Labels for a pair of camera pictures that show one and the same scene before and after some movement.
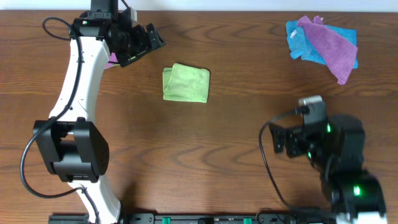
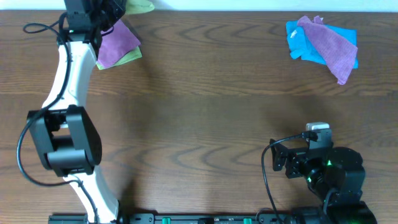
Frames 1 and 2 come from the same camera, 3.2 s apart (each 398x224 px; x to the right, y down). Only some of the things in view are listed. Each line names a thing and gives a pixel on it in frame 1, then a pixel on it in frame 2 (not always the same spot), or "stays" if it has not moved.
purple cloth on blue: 338,52 stays
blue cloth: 300,48 stays
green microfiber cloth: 186,83 → 133,7
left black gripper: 140,45 → 101,8
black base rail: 202,218 stays
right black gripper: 292,142 → 278,156
